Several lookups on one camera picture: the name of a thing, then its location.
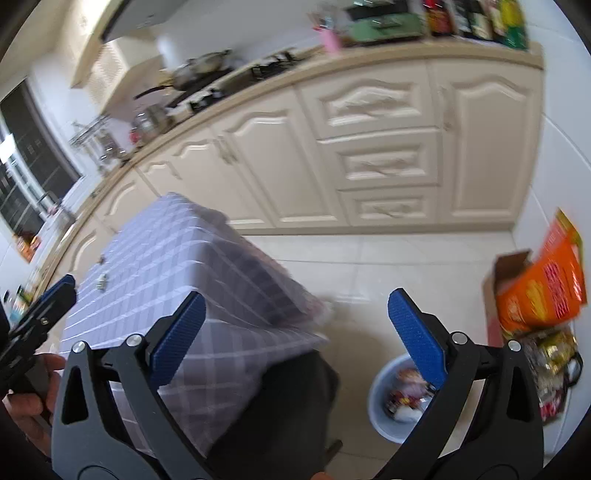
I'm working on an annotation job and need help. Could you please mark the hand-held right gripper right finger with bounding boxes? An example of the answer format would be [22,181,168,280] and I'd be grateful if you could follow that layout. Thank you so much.
[369,288,546,480]

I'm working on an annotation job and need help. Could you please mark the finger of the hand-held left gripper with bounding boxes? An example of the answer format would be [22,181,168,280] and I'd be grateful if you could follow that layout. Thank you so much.
[9,274,77,352]

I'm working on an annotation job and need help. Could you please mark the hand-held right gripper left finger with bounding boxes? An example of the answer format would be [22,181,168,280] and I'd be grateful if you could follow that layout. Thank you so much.
[51,292,213,480]

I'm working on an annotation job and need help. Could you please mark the light blue plastic bin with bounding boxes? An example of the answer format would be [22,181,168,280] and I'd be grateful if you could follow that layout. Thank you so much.
[368,353,446,440]

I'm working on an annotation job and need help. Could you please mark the person's left hand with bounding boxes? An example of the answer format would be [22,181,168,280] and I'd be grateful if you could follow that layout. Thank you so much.
[2,355,65,457]

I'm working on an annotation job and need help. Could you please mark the red snack wrapper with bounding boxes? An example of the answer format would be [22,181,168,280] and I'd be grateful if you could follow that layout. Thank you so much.
[388,367,437,421]

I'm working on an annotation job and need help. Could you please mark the cream cabinet door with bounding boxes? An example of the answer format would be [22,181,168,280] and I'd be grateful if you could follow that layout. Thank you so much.
[136,127,278,229]
[212,90,345,229]
[95,171,160,236]
[60,217,116,278]
[427,60,543,227]

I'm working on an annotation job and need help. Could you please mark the red and yellow packet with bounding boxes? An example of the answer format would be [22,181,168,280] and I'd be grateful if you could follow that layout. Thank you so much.
[14,231,42,264]

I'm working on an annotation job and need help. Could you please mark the brown cardboard box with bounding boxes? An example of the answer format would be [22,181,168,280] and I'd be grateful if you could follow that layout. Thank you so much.
[482,249,573,425]

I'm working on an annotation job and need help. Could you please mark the grey checked tablecloth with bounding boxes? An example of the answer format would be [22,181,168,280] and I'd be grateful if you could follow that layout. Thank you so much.
[60,193,331,457]

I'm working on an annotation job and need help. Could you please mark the cream cabinet drawer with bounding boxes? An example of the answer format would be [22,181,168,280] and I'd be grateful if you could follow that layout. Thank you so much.
[298,60,437,139]
[339,187,439,227]
[318,129,439,190]

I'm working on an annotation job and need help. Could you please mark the gold and black snack packet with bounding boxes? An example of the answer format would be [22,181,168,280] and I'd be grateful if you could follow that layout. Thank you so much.
[519,325,580,407]

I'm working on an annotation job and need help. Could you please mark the dark cloth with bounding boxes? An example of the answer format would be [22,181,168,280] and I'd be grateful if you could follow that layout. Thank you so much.
[210,348,342,480]

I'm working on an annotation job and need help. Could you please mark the large orange bag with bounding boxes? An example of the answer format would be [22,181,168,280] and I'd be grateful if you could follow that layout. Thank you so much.
[496,208,587,335]

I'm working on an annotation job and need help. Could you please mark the cream kitchen cabinet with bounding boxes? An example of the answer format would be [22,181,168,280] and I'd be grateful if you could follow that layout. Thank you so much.
[46,41,546,296]

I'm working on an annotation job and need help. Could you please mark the dark window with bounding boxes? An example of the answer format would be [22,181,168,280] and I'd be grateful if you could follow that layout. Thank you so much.
[0,78,81,241]

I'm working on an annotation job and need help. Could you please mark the steel dish rack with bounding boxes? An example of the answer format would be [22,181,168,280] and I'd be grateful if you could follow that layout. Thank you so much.
[69,113,130,162]

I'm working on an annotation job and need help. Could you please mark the steel pot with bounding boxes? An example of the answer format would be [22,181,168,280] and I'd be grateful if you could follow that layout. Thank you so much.
[131,104,169,139]

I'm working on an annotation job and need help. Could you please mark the steel frying pan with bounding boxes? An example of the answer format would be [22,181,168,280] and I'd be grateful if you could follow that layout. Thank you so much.
[134,48,234,100]

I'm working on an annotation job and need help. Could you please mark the black gas stove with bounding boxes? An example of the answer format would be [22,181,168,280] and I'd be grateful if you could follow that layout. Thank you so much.
[164,48,301,112]

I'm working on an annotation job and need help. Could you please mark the range hood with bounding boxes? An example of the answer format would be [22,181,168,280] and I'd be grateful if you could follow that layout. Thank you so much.
[99,0,188,44]

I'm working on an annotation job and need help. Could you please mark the green storage box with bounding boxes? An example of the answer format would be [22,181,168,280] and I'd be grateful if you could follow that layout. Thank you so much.
[346,11,426,44]

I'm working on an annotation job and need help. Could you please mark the row of condiment bottles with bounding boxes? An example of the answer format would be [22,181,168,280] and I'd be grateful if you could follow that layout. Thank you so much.
[422,0,529,51]

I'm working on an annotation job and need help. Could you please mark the cream wall cabinet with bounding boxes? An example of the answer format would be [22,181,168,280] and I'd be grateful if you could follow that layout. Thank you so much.
[69,0,134,88]

